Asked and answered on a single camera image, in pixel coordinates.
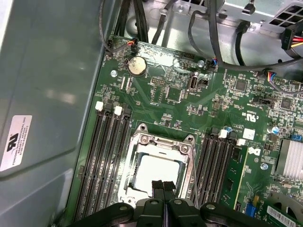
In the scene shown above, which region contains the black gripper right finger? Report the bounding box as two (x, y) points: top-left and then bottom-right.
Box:
(163, 181), (270, 227)

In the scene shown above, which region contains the CPU socket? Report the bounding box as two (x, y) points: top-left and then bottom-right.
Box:
(118, 122), (200, 204)

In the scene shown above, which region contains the black power connector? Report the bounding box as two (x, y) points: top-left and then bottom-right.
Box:
(281, 26), (303, 59)

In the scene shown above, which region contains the green RAM stick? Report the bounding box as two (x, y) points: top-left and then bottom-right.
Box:
(220, 144), (249, 210)

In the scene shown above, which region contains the black open PC case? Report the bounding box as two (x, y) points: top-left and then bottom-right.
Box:
(0, 0), (303, 227)

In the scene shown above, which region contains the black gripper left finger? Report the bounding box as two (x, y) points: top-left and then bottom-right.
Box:
(78, 180), (166, 227)

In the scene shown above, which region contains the black cable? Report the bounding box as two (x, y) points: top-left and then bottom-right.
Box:
(207, 0), (303, 71)

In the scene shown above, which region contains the white label sticker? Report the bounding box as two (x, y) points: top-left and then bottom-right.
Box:
(0, 114), (33, 173)

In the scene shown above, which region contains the round coin battery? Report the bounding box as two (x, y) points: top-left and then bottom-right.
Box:
(127, 55), (148, 77)

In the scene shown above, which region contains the internal USB port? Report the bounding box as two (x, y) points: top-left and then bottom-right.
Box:
(188, 72), (200, 92)

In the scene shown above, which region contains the silver CPU green edge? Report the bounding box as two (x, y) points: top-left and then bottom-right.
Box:
(134, 152), (188, 192)

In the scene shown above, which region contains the black graphics card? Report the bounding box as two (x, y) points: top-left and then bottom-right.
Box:
(259, 190), (303, 227)

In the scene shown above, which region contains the green motherboard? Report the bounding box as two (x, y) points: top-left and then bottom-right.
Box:
(71, 35), (303, 227)

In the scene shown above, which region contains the metal locking lever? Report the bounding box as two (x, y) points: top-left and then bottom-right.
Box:
(190, 148), (200, 208)

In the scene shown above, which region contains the silver chipset heatsink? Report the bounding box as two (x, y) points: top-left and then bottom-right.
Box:
(275, 139), (303, 177)

